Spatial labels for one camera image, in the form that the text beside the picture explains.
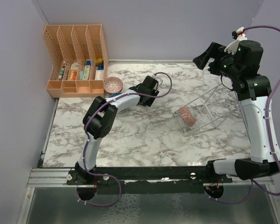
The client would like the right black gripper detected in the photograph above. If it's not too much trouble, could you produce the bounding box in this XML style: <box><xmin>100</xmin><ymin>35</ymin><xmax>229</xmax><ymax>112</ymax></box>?
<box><xmin>194</xmin><ymin>42</ymin><xmax>242</xmax><ymax>80</ymax></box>

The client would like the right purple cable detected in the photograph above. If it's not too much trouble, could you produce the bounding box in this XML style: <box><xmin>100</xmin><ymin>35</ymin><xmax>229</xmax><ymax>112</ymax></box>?
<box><xmin>207</xmin><ymin>25</ymin><xmax>280</xmax><ymax>205</ymax></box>

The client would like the orange plastic file organizer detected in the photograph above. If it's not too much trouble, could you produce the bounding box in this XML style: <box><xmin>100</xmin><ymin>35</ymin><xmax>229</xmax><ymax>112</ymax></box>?
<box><xmin>43</xmin><ymin>25</ymin><xmax>109</xmax><ymax>98</ymax></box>

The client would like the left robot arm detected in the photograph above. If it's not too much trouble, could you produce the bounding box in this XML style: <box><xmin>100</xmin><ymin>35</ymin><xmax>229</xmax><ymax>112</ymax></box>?
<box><xmin>75</xmin><ymin>76</ymin><xmax>160</xmax><ymax>184</ymax></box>

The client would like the pink patterned bowl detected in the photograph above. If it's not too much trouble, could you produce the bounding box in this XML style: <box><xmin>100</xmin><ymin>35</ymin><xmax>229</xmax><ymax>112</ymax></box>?
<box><xmin>103</xmin><ymin>77</ymin><xmax>124</xmax><ymax>94</ymax></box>

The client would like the red floral bowl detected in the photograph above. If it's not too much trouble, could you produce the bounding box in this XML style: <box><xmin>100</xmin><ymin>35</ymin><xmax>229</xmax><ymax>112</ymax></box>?
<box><xmin>179</xmin><ymin>106</ymin><xmax>196</xmax><ymax>127</ymax></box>

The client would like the black mounting base rail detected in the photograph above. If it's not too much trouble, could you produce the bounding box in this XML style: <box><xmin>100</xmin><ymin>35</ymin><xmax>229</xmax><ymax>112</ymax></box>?
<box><xmin>66</xmin><ymin>166</ymin><xmax>232</xmax><ymax>195</ymax></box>

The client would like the white wire dish rack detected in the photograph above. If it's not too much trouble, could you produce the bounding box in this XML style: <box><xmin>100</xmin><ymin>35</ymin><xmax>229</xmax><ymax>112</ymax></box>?
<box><xmin>174</xmin><ymin>84</ymin><xmax>238</xmax><ymax>136</ymax></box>

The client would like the aluminium frame rail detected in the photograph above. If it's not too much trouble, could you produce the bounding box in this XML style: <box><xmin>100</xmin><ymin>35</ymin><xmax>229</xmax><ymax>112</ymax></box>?
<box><xmin>27</xmin><ymin>168</ymin><xmax>72</xmax><ymax>188</ymax></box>

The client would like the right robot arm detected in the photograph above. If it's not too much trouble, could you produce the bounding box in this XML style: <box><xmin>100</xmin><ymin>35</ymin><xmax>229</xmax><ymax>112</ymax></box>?
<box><xmin>193</xmin><ymin>40</ymin><xmax>280</xmax><ymax>182</ymax></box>

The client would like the dark blue patterned bowl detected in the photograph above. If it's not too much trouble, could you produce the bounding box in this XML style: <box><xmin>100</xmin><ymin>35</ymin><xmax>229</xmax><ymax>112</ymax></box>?
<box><xmin>109</xmin><ymin>92</ymin><xmax>122</xmax><ymax>98</ymax></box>

